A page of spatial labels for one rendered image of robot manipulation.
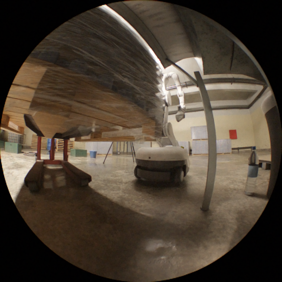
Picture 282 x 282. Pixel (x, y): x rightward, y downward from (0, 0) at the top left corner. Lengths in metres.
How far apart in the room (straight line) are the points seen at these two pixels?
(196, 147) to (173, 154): 6.16
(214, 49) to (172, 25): 0.31
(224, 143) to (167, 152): 6.62
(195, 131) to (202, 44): 6.67
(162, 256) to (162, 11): 1.07
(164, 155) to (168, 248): 0.64
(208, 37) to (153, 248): 0.85
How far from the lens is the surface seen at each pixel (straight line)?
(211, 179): 0.51
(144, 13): 0.75
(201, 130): 7.05
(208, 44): 0.59
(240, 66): 0.74
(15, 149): 3.65
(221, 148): 7.17
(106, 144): 5.75
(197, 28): 0.54
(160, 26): 0.77
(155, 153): 0.78
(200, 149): 6.92
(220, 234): 0.46
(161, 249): 0.38
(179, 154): 0.80
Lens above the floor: 0.32
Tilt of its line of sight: 6 degrees up
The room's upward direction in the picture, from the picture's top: 1 degrees clockwise
